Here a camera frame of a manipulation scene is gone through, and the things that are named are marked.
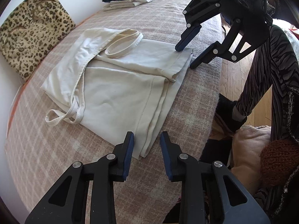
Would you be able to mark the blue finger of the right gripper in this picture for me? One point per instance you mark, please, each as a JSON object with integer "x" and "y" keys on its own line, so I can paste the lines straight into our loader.
{"x": 245, "y": 46}
{"x": 195, "y": 13}

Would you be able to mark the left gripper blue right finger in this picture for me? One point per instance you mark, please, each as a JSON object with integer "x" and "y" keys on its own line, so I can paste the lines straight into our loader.
{"x": 210, "y": 193}

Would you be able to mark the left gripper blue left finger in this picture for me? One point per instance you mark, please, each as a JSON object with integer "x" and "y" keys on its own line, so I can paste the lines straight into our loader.
{"x": 66, "y": 200}

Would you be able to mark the cream canvas tote bag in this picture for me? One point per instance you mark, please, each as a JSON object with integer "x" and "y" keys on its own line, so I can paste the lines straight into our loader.
{"x": 115, "y": 81}

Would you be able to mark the folded floral white clothes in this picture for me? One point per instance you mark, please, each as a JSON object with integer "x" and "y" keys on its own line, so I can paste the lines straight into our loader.
{"x": 113, "y": 5}

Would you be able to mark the beige floor cushion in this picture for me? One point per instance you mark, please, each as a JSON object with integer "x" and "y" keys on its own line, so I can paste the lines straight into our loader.
{"x": 247, "y": 145}

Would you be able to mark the rust knitted cushion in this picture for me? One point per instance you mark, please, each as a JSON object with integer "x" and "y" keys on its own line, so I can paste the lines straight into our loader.
{"x": 278, "y": 160}

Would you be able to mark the leopard print cushion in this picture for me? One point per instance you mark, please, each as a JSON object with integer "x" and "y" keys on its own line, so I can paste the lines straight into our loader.
{"x": 31, "y": 31}

